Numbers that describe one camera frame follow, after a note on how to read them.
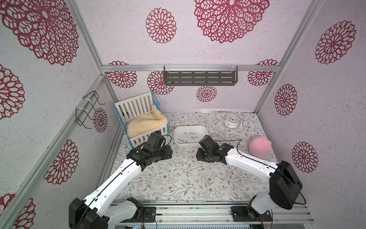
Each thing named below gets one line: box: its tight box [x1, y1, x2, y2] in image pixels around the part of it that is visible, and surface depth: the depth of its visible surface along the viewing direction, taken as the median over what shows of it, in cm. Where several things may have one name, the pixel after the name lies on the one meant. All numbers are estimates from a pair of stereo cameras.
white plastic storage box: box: [173, 125, 209, 148], surface depth 109 cm
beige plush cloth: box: [126, 104, 168, 139], surface depth 103 cm
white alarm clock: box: [223, 114, 243, 129], surface depth 113 cm
